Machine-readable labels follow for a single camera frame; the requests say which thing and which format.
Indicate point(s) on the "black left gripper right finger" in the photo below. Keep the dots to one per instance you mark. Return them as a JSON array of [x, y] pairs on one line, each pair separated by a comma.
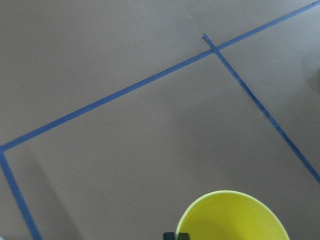
[[183, 236]]

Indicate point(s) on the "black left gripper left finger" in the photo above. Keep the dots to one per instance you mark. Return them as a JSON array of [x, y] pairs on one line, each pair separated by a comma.
[[169, 236]]

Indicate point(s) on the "yellow plastic cup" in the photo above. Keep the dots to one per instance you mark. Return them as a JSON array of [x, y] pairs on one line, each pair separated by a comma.
[[230, 215]]

